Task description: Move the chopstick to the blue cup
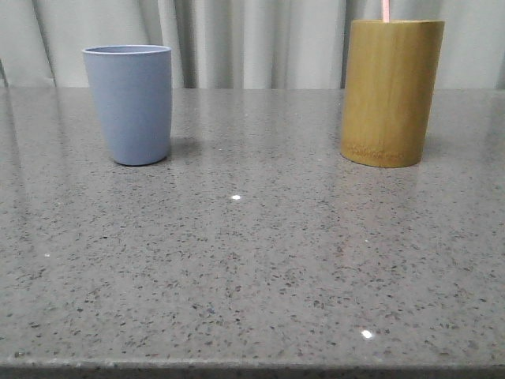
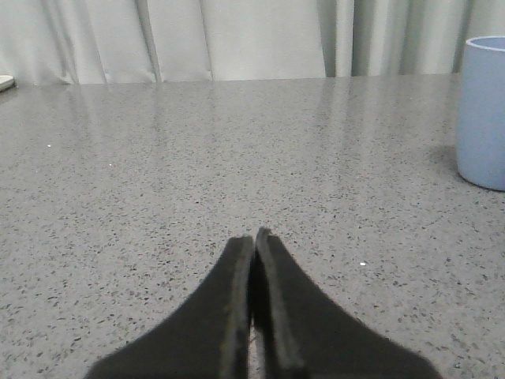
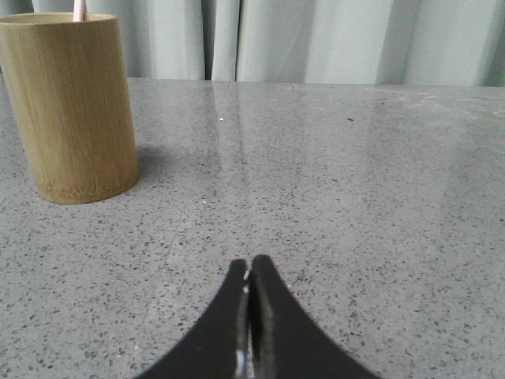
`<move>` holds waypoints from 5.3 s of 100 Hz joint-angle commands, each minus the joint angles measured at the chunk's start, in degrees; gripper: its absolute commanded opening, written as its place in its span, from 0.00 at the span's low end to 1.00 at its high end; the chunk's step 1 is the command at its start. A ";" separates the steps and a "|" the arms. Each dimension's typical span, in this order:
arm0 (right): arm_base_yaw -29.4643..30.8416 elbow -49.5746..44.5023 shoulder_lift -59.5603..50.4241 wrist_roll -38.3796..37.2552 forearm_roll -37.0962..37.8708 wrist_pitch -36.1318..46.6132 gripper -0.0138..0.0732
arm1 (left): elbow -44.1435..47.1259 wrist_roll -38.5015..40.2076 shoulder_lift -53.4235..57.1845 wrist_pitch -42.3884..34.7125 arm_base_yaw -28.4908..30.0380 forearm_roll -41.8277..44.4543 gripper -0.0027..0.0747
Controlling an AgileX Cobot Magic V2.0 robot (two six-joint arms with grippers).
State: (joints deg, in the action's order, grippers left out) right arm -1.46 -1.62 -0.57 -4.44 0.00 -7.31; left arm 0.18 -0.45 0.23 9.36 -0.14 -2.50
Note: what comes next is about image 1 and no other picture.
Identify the grey curtain backdrop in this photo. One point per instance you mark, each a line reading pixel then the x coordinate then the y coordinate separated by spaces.
pixel 215 44

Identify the pink chopstick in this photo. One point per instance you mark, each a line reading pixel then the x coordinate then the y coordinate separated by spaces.
pixel 386 11

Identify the blue plastic cup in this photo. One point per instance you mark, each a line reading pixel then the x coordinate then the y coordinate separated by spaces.
pixel 132 89

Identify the bamboo cylinder holder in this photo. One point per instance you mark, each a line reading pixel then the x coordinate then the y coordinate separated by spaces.
pixel 390 77

